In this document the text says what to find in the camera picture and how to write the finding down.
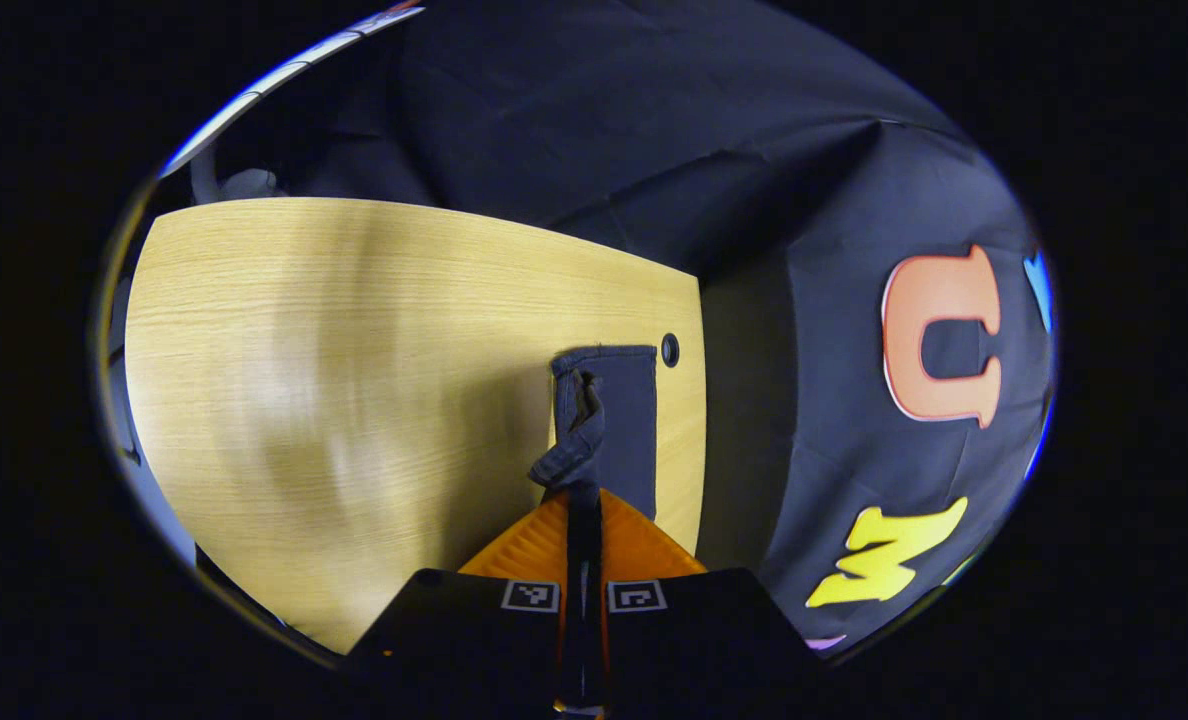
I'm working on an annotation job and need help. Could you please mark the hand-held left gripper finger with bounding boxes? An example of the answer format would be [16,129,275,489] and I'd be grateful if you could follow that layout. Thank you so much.
[344,482,585,720]
[584,482,825,720]

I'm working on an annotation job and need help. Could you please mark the black backdrop cloth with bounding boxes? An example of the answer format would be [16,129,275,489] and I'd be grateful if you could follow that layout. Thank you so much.
[194,0,1057,651]

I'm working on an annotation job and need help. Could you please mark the dark jeans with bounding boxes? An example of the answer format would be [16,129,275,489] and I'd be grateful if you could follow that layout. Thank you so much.
[529,345,659,521]

